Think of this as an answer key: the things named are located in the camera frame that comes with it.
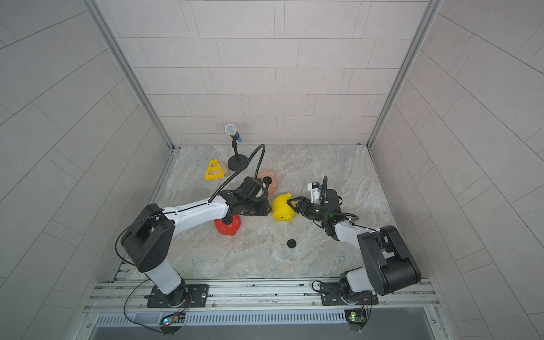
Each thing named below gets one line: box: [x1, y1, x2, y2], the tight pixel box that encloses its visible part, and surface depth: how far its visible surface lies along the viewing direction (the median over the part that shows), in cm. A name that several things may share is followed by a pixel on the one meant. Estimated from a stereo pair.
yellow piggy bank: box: [272, 191, 297, 223], surface depth 86 cm
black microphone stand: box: [224, 123, 248, 172], surface depth 109 cm
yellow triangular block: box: [204, 158, 225, 181], surface depth 107 cm
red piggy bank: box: [213, 213, 241, 236], surface depth 81 cm
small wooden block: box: [219, 161, 231, 177], surface depth 107 cm
